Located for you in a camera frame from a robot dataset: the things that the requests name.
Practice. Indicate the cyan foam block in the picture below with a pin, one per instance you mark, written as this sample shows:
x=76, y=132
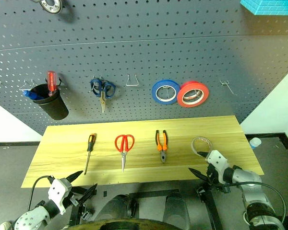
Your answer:
x=268, y=6

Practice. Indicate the red tape roll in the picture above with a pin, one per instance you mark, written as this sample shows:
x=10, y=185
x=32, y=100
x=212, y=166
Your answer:
x=205, y=92

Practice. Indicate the black metal table leg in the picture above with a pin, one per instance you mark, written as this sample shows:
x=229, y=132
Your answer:
x=212, y=210
x=76, y=214

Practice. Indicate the black metal table crossbar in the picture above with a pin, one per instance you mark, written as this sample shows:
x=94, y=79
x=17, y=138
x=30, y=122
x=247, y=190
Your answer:
x=153, y=193

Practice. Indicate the plastic bottle with blue cap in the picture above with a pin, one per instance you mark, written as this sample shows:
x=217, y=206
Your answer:
x=255, y=143

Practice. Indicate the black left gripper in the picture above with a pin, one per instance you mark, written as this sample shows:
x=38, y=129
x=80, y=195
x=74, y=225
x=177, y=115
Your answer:
x=72, y=197

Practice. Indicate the black plastic cup holder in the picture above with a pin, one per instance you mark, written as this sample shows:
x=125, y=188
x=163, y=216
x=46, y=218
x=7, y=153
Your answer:
x=55, y=108

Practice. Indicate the grey metal pegboard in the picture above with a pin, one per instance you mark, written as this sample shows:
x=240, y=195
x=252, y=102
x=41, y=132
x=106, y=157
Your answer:
x=134, y=48

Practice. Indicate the clear tape roll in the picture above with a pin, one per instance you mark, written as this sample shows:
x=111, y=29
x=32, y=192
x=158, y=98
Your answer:
x=193, y=146

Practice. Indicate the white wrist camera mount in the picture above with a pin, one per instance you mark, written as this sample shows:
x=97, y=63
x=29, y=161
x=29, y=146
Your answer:
x=217, y=159
x=58, y=192

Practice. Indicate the orange black pliers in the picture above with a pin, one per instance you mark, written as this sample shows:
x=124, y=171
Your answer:
x=162, y=157

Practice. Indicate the dark curved rim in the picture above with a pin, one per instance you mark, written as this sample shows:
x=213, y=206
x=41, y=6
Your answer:
x=122, y=225

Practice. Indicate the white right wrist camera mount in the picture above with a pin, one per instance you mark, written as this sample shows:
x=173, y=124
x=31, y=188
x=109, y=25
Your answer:
x=217, y=159

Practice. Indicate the blue marker pen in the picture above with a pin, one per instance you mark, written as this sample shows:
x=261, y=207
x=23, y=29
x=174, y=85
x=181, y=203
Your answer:
x=32, y=95

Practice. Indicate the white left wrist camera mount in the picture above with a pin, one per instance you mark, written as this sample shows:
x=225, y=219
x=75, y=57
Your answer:
x=58, y=192

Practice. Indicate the silver double prong peg hook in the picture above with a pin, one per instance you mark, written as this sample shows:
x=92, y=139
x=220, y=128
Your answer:
x=226, y=83

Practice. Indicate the blue tape roll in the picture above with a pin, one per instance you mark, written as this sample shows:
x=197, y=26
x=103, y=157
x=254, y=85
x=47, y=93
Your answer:
x=154, y=92

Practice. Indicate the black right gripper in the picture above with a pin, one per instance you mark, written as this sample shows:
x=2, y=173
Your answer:
x=212, y=175

